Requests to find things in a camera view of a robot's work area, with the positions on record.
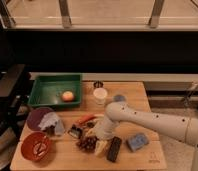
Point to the red grape bunch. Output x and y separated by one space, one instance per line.
87 144

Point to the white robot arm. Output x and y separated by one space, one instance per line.
183 129

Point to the purple plate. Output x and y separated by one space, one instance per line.
35 116

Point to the pale translucent gripper finger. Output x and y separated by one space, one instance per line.
101 147

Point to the small black metal clip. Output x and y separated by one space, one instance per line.
75 131

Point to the banana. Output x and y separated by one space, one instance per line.
99 116

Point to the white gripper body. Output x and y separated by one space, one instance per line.
104 128

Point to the green plastic tray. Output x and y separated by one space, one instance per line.
48 91

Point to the crumpled plastic bag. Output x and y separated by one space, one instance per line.
52 124

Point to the black chair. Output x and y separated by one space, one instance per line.
13 92

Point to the black remote control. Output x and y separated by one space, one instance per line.
114 149

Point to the blue cup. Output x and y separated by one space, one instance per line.
119 98

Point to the black handled tool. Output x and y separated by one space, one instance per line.
90 124

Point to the white cup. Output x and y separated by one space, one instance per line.
100 95

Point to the blue sponge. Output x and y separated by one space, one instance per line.
137 141

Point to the red bowl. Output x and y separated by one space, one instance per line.
35 146

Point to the orange carrot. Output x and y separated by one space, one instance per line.
85 118

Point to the apple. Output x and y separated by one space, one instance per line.
67 96

